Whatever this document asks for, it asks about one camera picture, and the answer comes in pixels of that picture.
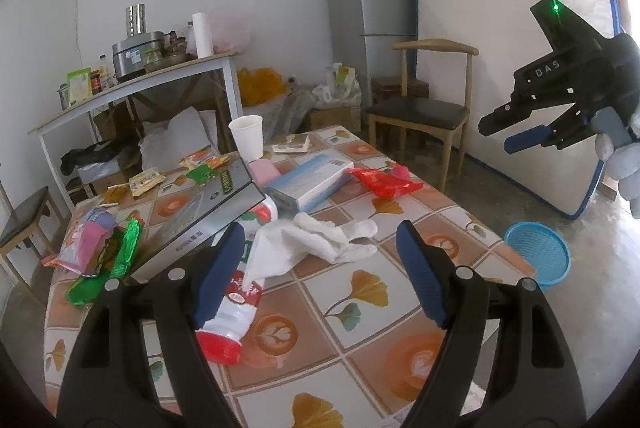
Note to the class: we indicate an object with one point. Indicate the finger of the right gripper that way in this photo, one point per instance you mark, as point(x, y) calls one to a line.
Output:
point(504, 117)
point(526, 139)

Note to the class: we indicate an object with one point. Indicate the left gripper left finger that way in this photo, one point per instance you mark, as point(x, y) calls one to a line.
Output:
point(108, 380)

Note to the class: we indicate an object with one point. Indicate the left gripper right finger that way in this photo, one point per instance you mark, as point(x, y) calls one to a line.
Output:
point(533, 380)

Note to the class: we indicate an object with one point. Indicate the white red-capped drink bottle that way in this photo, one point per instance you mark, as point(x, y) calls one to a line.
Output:
point(221, 338)

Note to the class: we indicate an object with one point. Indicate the green snack bag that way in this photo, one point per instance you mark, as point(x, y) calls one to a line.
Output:
point(115, 261)

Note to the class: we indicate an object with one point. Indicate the red plastic wrapper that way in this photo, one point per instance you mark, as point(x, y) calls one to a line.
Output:
point(387, 184)

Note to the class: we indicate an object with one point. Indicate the pink snack bag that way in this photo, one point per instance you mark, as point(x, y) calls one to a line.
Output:
point(85, 238)

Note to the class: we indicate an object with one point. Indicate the grey cardboard box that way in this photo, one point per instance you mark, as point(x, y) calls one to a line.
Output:
point(221, 201)

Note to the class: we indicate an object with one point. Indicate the blue tissue box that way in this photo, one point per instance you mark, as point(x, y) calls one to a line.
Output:
point(305, 187)

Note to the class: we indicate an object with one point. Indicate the white cloth gloves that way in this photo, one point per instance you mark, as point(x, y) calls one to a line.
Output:
point(279, 245)

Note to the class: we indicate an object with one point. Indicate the blue plastic trash basket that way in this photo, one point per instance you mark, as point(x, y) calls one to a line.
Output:
point(543, 249)

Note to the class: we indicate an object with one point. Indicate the white gloved right hand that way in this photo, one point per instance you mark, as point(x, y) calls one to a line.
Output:
point(620, 154)

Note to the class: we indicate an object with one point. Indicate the wooden chair black seat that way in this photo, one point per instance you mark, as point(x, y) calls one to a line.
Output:
point(443, 120)

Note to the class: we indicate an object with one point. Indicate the white mattress blue trim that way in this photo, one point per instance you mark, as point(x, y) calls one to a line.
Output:
point(510, 58)

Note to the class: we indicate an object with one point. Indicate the left wooden chair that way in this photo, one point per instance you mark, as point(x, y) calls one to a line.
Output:
point(24, 221)

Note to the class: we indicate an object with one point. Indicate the grey refrigerator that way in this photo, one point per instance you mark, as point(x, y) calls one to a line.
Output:
point(362, 34)

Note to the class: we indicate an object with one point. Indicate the cardboard box on floor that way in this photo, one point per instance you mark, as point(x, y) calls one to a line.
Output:
point(346, 116)

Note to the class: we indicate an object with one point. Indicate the patterned tablecloth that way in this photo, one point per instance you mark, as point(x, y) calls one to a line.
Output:
point(330, 346)

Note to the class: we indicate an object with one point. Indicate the yellow sauce packet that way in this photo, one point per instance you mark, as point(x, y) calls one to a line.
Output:
point(145, 181)

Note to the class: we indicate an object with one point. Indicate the black bag on floor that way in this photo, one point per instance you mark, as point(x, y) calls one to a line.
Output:
point(103, 151)

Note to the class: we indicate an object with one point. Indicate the small green wrapper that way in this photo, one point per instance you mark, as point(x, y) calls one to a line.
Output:
point(202, 174)

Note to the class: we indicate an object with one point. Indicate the pink sponge block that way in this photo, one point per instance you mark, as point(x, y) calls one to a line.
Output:
point(263, 171)

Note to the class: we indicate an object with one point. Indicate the yellow plastic bag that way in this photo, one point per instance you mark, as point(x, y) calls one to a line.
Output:
point(260, 86)

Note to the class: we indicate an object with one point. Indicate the white paper cup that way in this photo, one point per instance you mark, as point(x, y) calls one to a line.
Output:
point(247, 134)

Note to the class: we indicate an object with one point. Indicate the white side table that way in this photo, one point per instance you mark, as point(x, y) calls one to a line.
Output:
point(225, 62)

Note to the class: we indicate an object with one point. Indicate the pink plastic bag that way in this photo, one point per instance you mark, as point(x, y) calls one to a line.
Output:
point(231, 29)

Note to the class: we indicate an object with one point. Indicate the green seasoning packet box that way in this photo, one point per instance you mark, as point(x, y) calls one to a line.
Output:
point(78, 86)

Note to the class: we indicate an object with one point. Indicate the white paper towel roll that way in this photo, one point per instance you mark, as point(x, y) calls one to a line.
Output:
point(202, 34)

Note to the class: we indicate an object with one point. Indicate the grey rice cooker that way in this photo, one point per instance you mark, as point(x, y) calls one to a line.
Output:
point(129, 54)

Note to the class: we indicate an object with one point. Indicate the steel cylinder utensil holder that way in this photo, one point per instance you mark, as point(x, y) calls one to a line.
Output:
point(135, 20)

